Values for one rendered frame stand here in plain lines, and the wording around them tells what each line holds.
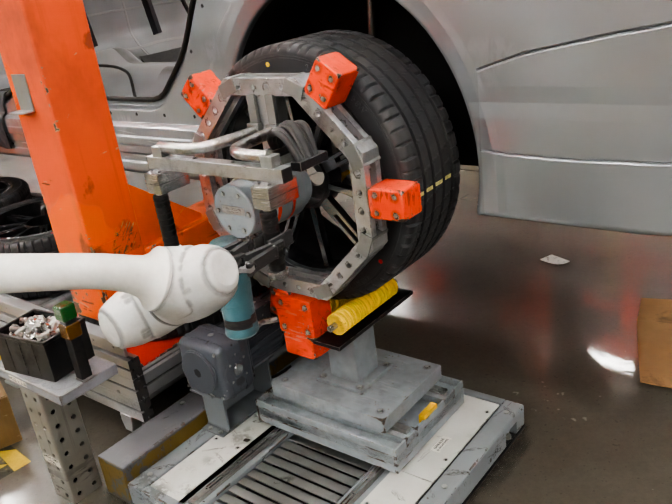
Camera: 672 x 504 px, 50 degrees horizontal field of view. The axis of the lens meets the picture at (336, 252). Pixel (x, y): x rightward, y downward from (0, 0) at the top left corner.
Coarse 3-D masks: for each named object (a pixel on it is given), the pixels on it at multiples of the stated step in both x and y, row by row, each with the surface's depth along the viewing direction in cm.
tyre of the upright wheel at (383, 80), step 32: (320, 32) 180; (352, 32) 177; (256, 64) 174; (288, 64) 168; (384, 64) 166; (352, 96) 160; (384, 96) 159; (416, 96) 167; (384, 128) 158; (416, 128) 162; (448, 128) 171; (384, 160) 161; (416, 160) 161; (448, 160) 171; (448, 192) 174; (416, 224) 166; (448, 224) 183; (384, 256) 172; (416, 256) 179; (352, 288) 183
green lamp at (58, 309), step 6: (66, 300) 178; (54, 306) 176; (60, 306) 175; (66, 306) 175; (72, 306) 176; (54, 312) 176; (60, 312) 174; (66, 312) 175; (72, 312) 176; (60, 318) 175; (66, 318) 175; (72, 318) 177
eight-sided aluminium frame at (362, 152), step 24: (216, 96) 174; (240, 96) 175; (216, 120) 177; (336, 120) 156; (336, 144) 157; (360, 144) 155; (360, 168) 155; (360, 192) 160; (216, 216) 192; (360, 216) 161; (360, 240) 163; (384, 240) 165; (360, 264) 166; (288, 288) 185; (312, 288) 179; (336, 288) 174
